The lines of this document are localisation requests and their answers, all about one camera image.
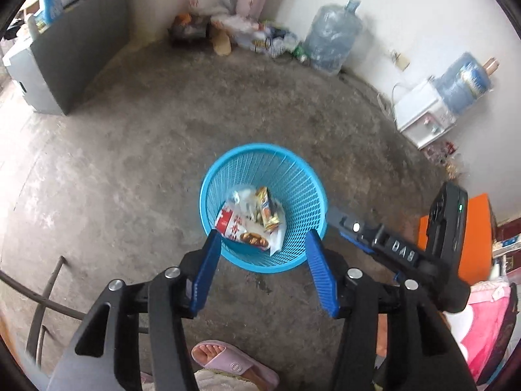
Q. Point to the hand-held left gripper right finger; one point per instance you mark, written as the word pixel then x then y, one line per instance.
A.
pixel 321 273

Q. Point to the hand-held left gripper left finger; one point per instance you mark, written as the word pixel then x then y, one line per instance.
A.
pixel 205 273

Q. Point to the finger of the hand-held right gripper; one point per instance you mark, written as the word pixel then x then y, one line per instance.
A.
pixel 352 230

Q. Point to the red and white snack bag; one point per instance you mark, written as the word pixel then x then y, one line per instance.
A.
pixel 234 228

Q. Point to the blue mesh wastebasket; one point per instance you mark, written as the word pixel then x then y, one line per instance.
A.
pixel 301 195

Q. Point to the yellow snack packet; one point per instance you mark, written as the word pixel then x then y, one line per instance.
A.
pixel 268 207

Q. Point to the orange stool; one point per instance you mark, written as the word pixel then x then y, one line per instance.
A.
pixel 478 244

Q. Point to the person's foot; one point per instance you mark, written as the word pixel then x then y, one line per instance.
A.
pixel 211 354

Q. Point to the pink cloth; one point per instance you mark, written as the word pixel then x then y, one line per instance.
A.
pixel 488 326

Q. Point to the pink slipper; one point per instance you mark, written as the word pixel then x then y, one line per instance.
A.
pixel 248 364

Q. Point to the white water dispenser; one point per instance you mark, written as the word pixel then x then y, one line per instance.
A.
pixel 421 116

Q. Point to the blue labelled water jug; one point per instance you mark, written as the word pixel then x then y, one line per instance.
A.
pixel 464 83

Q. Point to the cardboard tube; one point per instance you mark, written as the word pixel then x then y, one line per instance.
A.
pixel 490 65

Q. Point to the clear blue water jug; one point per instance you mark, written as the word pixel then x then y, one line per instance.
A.
pixel 331 36

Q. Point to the floor litter pile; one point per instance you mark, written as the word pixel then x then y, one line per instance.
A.
pixel 268 40

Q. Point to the brown cardboard piece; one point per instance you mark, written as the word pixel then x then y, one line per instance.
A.
pixel 222 40

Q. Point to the dark snack package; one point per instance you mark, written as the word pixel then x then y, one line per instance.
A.
pixel 189 28

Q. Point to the grey cabinet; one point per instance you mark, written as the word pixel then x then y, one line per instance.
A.
pixel 81 49

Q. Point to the blue bottle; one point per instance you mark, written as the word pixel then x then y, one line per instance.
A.
pixel 49 4

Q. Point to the metal chair frame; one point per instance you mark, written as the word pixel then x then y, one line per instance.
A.
pixel 49 289

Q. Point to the white wall socket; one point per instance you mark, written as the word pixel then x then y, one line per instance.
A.
pixel 401 60

